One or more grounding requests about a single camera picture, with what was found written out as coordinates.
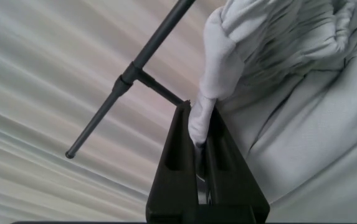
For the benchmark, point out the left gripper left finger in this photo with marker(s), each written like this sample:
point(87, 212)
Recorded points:
point(169, 193)

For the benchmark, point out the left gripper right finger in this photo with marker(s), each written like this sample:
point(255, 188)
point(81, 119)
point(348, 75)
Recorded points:
point(237, 196)

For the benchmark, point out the black clothes rack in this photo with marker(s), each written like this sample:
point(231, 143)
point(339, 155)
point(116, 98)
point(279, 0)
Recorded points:
point(153, 43)

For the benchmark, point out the white curtain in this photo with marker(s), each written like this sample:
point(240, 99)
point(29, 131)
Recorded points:
point(41, 93)

